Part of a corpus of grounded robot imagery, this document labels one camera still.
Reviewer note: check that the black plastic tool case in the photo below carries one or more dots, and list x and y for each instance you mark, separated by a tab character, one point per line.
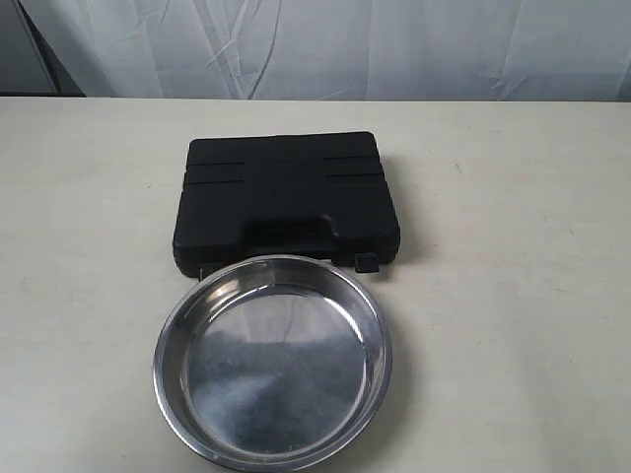
323	196

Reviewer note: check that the round stainless steel tray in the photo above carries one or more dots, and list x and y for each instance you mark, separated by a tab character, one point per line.
273	364

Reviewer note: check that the white fabric backdrop curtain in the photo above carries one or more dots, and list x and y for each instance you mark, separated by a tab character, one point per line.
342	50

